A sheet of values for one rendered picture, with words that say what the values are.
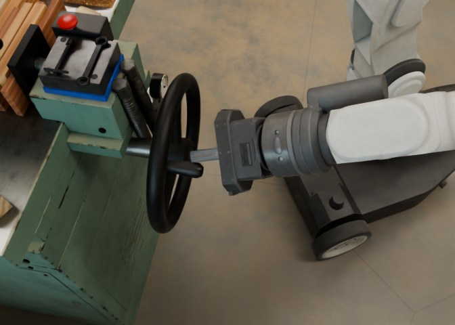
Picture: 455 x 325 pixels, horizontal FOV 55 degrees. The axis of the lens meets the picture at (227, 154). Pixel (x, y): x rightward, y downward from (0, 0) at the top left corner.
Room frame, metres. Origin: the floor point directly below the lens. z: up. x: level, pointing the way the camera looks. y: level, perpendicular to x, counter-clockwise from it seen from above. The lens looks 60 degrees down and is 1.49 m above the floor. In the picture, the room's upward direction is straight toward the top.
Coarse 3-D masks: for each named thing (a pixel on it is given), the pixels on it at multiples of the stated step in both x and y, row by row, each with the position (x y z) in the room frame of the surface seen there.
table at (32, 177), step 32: (128, 0) 0.74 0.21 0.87; (0, 128) 0.40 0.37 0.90; (32, 128) 0.40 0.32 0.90; (64, 128) 0.41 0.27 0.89; (128, 128) 0.42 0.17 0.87; (0, 160) 0.34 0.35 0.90; (32, 160) 0.34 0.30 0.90; (64, 160) 0.37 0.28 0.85; (0, 192) 0.28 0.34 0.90; (32, 192) 0.28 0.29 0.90; (0, 224) 0.23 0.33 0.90; (32, 224) 0.25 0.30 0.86; (0, 256) 0.19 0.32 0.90
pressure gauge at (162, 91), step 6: (156, 78) 0.68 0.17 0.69; (162, 78) 0.68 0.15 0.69; (150, 84) 0.67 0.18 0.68; (156, 84) 0.67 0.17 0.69; (162, 84) 0.68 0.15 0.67; (150, 90) 0.66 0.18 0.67; (156, 90) 0.66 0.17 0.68; (162, 90) 0.67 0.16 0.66; (156, 96) 0.65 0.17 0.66; (162, 96) 0.66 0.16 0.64
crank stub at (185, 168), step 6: (168, 162) 0.33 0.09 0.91; (174, 162) 0.33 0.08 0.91; (180, 162) 0.33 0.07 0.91; (186, 162) 0.33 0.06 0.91; (192, 162) 0.33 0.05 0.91; (168, 168) 0.32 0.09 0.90; (174, 168) 0.32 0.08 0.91; (180, 168) 0.32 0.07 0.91; (186, 168) 0.32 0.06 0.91; (192, 168) 0.32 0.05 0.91; (198, 168) 0.32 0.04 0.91; (180, 174) 0.31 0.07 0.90; (186, 174) 0.31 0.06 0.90; (192, 174) 0.31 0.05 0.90; (198, 174) 0.31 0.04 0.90
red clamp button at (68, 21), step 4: (64, 16) 0.52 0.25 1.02; (68, 16) 0.52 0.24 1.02; (72, 16) 0.52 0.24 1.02; (60, 20) 0.51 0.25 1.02; (64, 20) 0.51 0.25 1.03; (68, 20) 0.51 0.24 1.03; (72, 20) 0.51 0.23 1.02; (76, 20) 0.51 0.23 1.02; (60, 24) 0.50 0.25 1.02; (64, 24) 0.50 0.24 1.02; (68, 24) 0.50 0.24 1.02; (72, 24) 0.50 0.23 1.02; (76, 24) 0.51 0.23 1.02; (64, 28) 0.50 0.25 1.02; (68, 28) 0.50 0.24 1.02
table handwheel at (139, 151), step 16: (176, 80) 0.47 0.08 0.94; (192, 80) 0.50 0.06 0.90; (176, 96) 0.42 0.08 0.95; (192, 96) 0.52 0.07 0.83; (160, 112) 0.39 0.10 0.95; (176, 112) 0.40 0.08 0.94; (192, 112) 0.52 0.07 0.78; (160, 128) 0.37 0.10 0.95; (176, 128) 0.42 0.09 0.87; (192, 128) 0.50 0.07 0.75; (128, 144) 0.41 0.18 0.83; (144, 144) 0.41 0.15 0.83; (160, 144) 0.34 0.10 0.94; (176, 144) 0.41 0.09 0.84; (192, 144) 0.42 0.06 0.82; (160, 160) 0.32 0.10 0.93; (160, 176) 0.31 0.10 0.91; (176, 176) 0.36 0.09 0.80; (160, 192) 0.29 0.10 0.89; (176, 192) 0.38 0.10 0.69; (160, 208) 0.28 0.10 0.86; (176, 208) 0.34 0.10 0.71; (160, 224) 0.26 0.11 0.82
